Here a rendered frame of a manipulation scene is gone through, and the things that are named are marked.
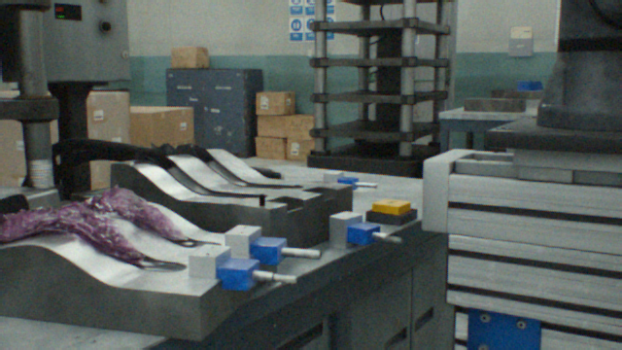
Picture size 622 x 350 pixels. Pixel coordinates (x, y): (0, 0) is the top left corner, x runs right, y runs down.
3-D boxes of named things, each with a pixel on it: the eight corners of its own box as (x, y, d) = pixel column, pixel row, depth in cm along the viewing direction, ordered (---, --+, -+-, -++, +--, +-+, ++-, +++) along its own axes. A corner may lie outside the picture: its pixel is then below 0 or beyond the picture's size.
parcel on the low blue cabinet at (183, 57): (211, 68, 849) (210, 47, 844) (196, 68, 819) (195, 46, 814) (184, 68, 867) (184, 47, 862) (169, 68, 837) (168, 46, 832)
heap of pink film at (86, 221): (195, 235, 96) (194, 184, 95) (131, 270, 80) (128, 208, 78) (50, 224, 104) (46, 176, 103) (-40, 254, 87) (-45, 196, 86)
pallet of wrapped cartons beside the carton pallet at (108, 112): (144, 203, 539) (139, 90, 523) (78, 224, 466) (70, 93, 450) (29, 193, 582) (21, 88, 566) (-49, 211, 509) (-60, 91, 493)
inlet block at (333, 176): (379, 195, 158) (380, 173, 157) (372, 198, 153) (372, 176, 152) (330, 191, 163) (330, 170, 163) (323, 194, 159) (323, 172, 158)
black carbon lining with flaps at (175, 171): (309, 196, 120) (309, 147, 119) (256, 212, 107) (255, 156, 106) (176, 179, 139) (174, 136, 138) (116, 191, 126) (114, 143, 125)
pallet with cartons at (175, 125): (197, 182, 641) (195, 107, 628) (154, 197, 563) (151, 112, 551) (92, 176, 676) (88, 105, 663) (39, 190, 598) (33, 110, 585)
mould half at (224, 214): (352, 230, 123) (353, 160, 121) (270, 263, 102) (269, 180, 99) (167, 201, 151) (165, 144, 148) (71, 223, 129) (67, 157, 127)
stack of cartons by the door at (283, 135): (327, 158, 809) (327, 92, 794) (316, 162, 779) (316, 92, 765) (266, 155, 844) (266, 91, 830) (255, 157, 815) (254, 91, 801)
